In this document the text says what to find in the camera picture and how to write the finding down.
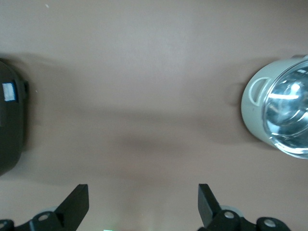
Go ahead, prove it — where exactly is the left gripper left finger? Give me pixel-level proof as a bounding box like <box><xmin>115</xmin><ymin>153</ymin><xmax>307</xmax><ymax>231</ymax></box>
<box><xmin>0</xmin><ymin>184</ymin><xmax>90</xmax><ymax>231</ymax></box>

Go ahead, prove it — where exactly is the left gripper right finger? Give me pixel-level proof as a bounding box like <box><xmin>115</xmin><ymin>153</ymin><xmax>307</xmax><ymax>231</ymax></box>
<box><xmin>198</xmin><ymin>184</ymin><xmax>291</xmax><ymax>231</ymax></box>

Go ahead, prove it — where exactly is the black rice cooker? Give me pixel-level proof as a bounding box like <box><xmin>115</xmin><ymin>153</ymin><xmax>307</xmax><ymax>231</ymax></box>
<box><xmin>0</xmin><ymin>57</ymin><xmax>30</xmax><ymax>178</ymax></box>

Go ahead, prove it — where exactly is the grey-handled cooking pot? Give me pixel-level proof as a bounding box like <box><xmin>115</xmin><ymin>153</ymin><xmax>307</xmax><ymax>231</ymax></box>
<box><xmin>241</xmin><ymin>54</ymin><xmax>308</xmax><ymax>159</ymax></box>

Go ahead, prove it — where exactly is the brown table cover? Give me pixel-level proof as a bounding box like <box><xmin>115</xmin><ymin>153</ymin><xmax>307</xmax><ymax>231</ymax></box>
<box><xmin>0</xmin><ymin>0</ymin><xmax>308</xmax><ymax>231</ymax></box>

